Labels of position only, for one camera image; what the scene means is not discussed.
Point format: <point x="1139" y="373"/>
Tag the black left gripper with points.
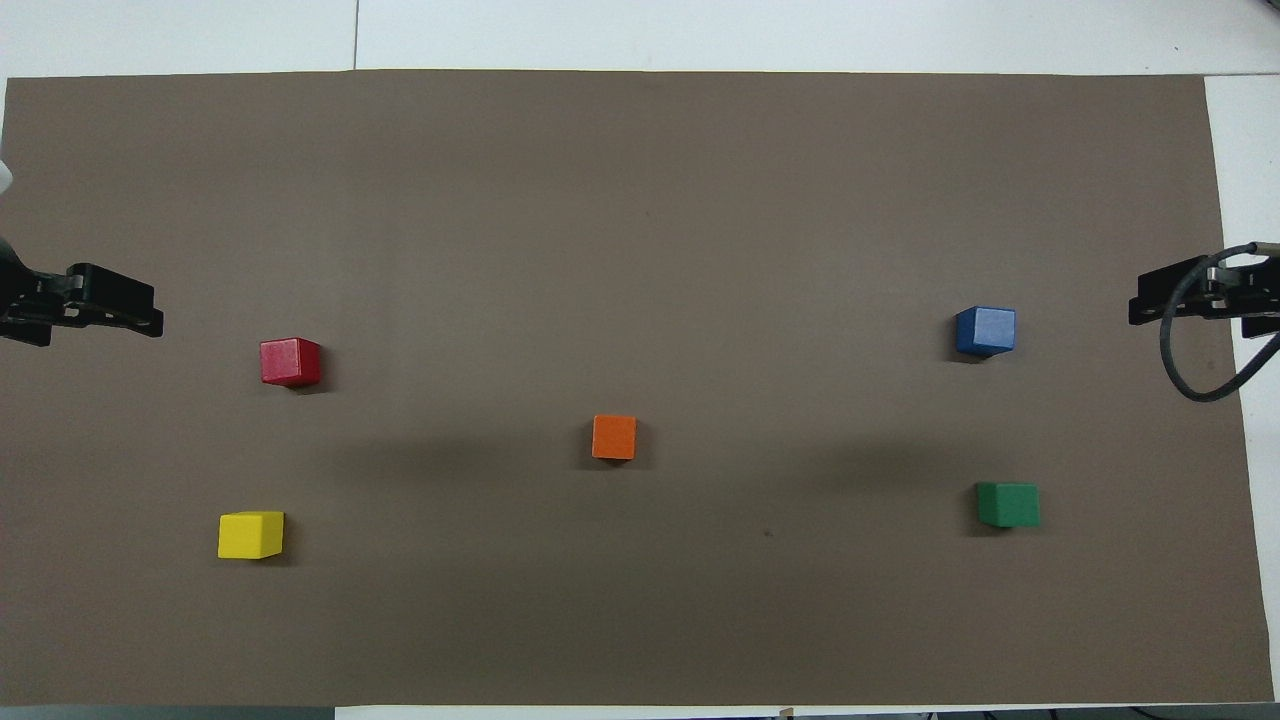
<point x="25" y="305"/>

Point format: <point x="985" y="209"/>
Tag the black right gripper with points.
<point x="1255" y="300"/>

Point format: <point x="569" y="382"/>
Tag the red wooden block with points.
<point x="290" y="362"/>

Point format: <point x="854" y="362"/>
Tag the blue wooden block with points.
<point x="986" y="330"/>

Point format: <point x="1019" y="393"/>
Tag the yellow wooden block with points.
<point x="250" y="535"/>

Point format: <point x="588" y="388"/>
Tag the green wooden block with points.
<point x="1008" y="504"/>

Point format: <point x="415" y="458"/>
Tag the orange wooden block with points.
<point x="614" y="437"/>

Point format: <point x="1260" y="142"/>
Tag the brown table mat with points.
<point x="640" y="200"/>

